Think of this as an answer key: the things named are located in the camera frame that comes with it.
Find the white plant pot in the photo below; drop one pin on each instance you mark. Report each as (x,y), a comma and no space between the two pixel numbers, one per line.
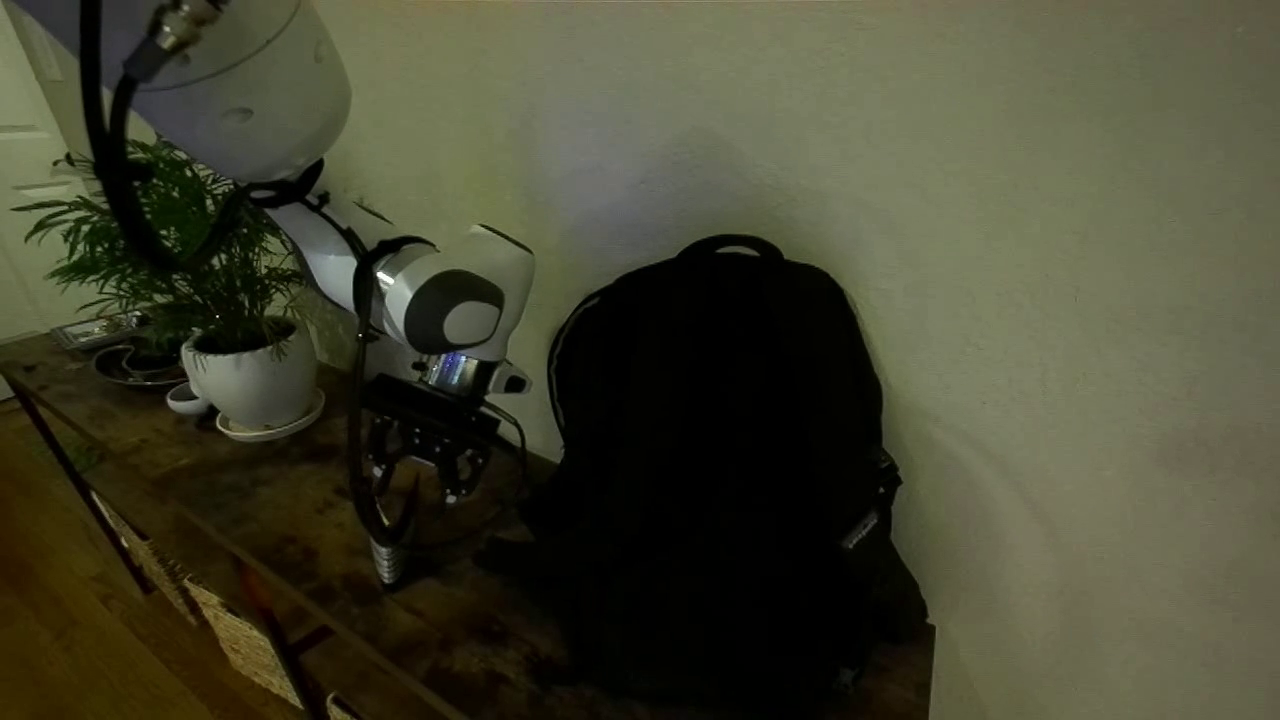
(267,383)

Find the white pot saucer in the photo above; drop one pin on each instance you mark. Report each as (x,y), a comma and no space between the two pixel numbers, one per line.
(190,407)

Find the wooden console table frame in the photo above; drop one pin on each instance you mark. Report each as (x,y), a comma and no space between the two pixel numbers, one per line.
(267,547)

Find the black backpack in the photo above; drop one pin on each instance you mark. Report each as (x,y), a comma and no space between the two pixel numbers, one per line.
(722,515)

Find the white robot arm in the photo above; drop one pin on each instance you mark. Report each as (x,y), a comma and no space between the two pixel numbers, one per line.
(256,94)

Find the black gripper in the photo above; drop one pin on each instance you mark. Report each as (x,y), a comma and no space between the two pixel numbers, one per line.
(444,450)

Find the green palm plant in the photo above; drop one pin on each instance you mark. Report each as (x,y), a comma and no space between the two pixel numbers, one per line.
(229,266)

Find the black round coaster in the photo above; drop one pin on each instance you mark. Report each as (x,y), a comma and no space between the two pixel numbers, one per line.
(132,366)

